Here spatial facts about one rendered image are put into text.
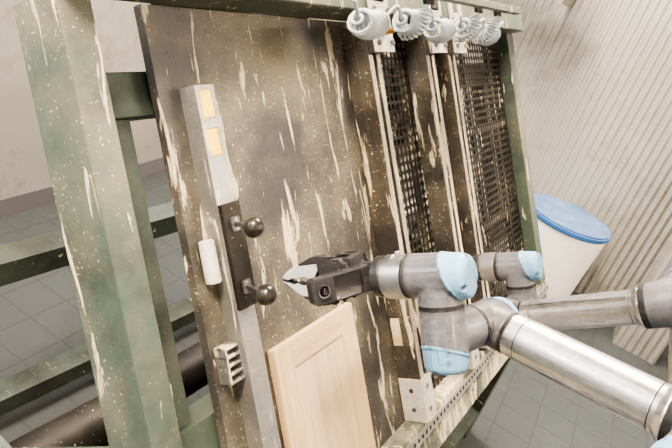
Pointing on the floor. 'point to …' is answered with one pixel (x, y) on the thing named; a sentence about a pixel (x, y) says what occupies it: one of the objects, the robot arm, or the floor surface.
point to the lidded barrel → (567, 242)
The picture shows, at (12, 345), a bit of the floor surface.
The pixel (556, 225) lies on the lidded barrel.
